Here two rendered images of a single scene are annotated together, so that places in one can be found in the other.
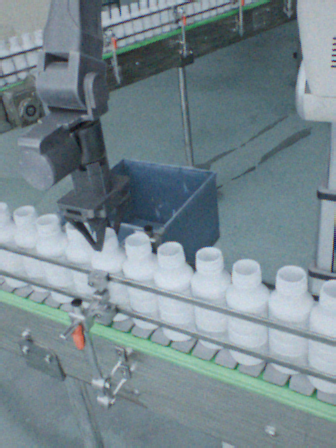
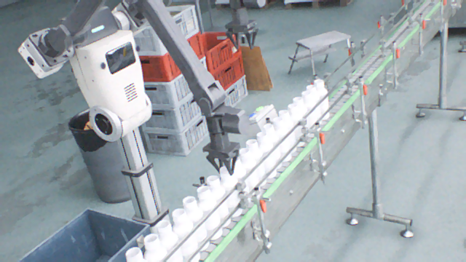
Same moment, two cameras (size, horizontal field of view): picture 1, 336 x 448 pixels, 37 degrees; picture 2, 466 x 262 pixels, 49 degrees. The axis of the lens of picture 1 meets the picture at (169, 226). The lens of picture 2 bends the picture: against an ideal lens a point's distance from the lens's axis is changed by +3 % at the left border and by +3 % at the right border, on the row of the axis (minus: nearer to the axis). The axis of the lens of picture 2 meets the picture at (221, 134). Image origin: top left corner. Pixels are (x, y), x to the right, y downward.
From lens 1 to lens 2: 158 cm
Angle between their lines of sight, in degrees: 73
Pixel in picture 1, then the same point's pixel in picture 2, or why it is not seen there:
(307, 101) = (124, 125)
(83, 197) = (228, 145)
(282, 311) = (276, 138)
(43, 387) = not seen: outside the picture
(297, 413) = (293, 172)
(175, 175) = (63, 235)
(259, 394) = (286, 177)
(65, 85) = (221, 94)
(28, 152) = (242, 117)
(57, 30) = (205, 77)
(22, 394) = not seen: outside the picture
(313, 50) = (119, 98)
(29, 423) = not seen: outside the picture
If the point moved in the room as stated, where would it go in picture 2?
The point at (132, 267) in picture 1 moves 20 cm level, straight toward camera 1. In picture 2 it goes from (241, 170) to (303, 157)
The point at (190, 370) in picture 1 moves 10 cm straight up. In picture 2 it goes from (271, 195) to (267, 169)
